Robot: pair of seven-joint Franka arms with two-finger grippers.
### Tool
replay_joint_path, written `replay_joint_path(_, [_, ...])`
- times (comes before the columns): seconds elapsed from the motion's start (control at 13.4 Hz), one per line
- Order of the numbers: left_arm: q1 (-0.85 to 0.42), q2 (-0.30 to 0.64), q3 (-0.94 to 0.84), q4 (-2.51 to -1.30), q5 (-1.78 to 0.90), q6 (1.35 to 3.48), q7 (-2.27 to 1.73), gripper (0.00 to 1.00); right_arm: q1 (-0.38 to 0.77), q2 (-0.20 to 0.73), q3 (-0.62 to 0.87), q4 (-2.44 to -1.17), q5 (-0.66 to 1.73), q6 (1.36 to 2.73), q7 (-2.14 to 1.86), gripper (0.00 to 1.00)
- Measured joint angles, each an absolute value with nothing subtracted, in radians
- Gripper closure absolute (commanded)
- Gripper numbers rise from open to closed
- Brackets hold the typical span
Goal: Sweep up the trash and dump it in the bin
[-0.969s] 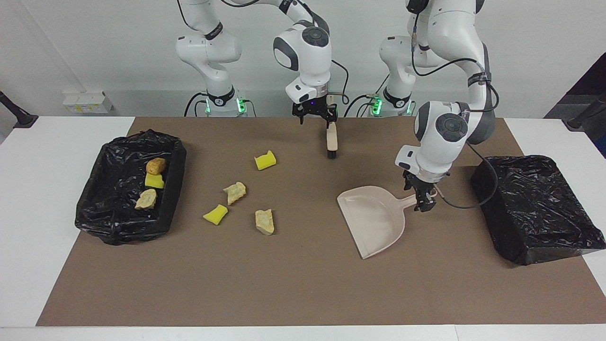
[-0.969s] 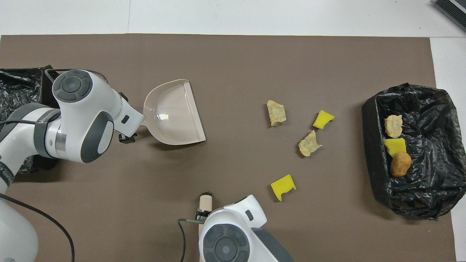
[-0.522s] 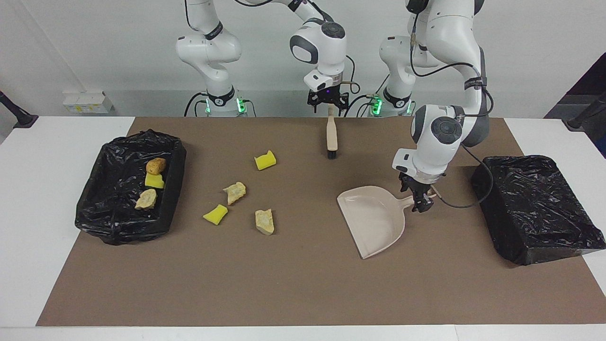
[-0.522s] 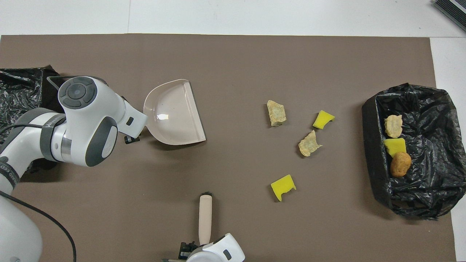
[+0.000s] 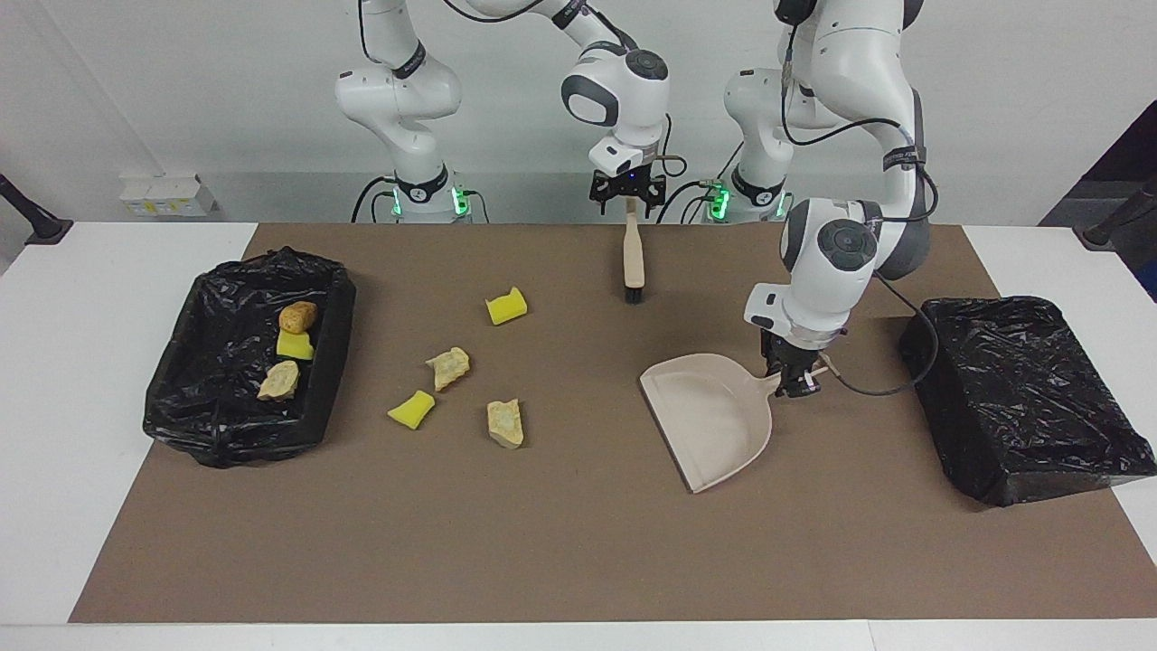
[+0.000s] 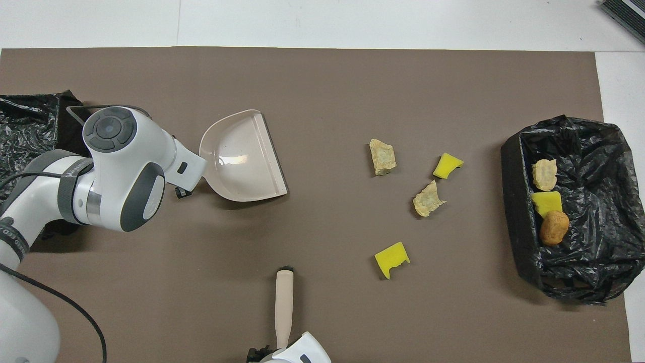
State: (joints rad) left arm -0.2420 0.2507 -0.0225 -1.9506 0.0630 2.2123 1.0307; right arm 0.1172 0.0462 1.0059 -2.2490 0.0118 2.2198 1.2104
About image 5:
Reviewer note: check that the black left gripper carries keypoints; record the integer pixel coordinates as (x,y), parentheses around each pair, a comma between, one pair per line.
(791,351)

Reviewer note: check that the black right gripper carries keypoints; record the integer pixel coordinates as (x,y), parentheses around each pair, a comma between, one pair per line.
(630,185)

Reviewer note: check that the beige hand brush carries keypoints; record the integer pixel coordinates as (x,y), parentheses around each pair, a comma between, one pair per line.
(634,253)

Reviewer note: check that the beige plastic dustpan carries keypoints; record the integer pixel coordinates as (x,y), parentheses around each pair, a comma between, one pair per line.
(714,416)

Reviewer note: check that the yellow sponge piece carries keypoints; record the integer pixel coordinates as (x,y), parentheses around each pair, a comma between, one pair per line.
(295,346)
(506,307)
(411,410)

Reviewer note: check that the beige foam chunk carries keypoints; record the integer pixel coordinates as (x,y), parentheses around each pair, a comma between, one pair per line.
(447,369)
(505,423)
(278,382)

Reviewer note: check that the brown potato-shaped nugget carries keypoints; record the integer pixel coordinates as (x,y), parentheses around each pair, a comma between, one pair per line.
(298,317)

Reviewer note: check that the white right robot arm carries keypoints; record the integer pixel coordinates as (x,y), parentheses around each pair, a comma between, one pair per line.
(398,90)

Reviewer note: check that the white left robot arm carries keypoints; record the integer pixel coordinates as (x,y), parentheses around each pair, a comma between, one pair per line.
(841,72)

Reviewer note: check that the bin wrapped in black bag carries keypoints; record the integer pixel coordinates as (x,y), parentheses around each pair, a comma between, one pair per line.
(1021,398)

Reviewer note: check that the open bin with black bag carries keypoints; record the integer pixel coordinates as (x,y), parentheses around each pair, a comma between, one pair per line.
(208,416)

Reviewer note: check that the brown table mat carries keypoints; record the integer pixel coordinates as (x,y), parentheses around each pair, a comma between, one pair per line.
(542,542)

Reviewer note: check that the black stand foot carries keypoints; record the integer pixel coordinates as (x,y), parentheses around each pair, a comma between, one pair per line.
(36,226)
(1107,231)

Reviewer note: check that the white wall socket box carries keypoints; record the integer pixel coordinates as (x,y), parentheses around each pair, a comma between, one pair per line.
(167,194)

